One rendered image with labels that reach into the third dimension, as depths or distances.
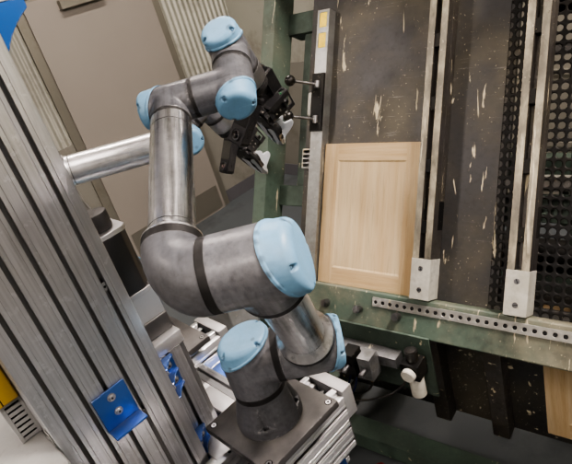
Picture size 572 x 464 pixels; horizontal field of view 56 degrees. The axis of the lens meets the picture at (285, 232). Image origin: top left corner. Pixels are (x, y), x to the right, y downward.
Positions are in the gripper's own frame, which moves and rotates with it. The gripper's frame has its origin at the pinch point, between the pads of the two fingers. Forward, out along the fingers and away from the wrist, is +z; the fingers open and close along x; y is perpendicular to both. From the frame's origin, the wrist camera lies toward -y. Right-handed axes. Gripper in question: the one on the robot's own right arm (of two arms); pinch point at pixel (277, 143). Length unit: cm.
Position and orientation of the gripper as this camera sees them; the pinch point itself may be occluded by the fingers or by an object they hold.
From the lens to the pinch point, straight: 131.6
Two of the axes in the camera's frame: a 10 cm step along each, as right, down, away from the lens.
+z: 3.5, 4.3, 8.3
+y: 6.4, -7.6, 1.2
